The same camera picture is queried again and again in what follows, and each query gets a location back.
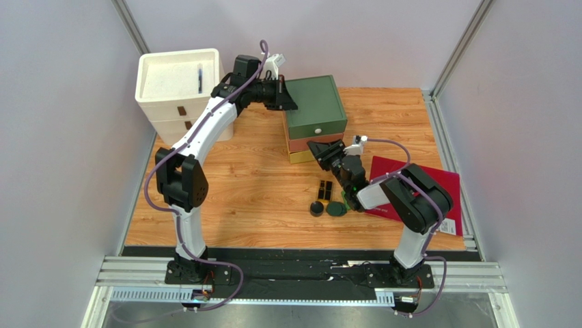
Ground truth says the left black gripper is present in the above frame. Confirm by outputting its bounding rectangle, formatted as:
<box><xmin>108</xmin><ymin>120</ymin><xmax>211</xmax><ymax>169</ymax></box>
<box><xmin>248</xmin><ymin>75</ymin><xmax>299</xmax><ymax>111</ymax></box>

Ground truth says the green three-drawer organizer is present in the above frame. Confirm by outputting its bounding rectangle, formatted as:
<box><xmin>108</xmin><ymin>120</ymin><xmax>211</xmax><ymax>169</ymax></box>
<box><xmin>283</xmin><ymin>75</ymin><xmax>348</xmax><ymax>164</ymax></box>

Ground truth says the black round jar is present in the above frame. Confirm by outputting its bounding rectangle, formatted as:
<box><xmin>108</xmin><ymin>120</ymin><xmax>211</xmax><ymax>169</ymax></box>
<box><xmin>309</xmin><ymin>201</ymin><xmax>325</xmax><ymax>217</ymax></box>

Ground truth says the dark green round compact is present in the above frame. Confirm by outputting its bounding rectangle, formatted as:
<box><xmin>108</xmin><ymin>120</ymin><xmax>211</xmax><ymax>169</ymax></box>
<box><xmin>326</xmin><ymin>202</ymin><xmax>348</xmax><ymax>217</ymax></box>

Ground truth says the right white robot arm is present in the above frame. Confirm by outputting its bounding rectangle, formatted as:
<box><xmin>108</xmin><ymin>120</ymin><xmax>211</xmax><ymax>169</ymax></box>
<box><xmin>307</xmin><ymin>135</ymin><xmax>454</xmax><ymax>285</ymax></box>

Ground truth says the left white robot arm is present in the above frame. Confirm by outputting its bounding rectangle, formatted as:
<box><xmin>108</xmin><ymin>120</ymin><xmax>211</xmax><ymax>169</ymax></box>
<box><xmin>155</xmin><ymin>54</ymin><xmax>298</xmax><ymax>284</ymax></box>

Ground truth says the green lipstick tube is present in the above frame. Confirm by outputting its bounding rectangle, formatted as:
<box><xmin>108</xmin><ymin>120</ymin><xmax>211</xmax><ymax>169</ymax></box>
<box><xmin>341</xmin><ymin>191</ymin><xmax>352</xmax><ymax>211</ymax></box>

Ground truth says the white three-drawer organizer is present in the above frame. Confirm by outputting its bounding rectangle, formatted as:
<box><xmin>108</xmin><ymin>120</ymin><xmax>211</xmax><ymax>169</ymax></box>
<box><xmin>135</xmin><ymin>49</ymin><xmax>225</xmax><ymax>145</ymax></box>

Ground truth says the red folder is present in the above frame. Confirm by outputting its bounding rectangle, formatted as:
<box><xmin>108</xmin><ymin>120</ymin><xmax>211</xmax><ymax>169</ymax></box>
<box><xmin>365</xmin><ymin>156</ymin><xmax>463</xmax><ymax>236</ymax></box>

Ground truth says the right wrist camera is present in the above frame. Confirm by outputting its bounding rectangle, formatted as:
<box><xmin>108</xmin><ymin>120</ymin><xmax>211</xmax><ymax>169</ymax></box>
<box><xmin>344</xmin><ymin>135</ymin><xmax>368</xmax><ymax>156</ymax></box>

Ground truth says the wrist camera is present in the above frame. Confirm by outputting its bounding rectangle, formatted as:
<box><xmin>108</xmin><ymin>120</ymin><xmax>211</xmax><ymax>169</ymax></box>
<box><xmin>344</xmin><ymin>135</ymin><xmax>368</xmax><ymax>156</ymax></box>
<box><xmin>262</xmin><ymin>53</ymin><xmax>286</xmax><ymax>80</ymax></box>

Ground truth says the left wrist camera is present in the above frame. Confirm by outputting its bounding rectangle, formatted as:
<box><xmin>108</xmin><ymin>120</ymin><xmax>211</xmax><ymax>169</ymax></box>
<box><xmin>262</xmin><ymin>53</ymin><xmax>286</xmax><ymax>80</ymax></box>

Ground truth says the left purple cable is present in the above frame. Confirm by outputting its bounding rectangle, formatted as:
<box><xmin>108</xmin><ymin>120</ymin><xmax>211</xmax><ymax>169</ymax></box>
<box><xmin>109</xmin><ymin>39</ymin><xmax>270</xmax><ymax>319</ymax></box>

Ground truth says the black mounting base plate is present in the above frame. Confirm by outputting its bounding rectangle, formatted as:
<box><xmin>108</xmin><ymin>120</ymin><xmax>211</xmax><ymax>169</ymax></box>
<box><xmin>122</xmin><ymin>245</ymin><xmax>483</xmax><ymax>301</ymax></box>

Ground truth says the aluminium frame rail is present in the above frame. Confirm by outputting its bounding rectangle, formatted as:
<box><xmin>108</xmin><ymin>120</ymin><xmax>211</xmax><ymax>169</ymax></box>
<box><xmin>83</xmin><ymin>247</ymin><xmax>518</xmax><ymax>327</ymax></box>

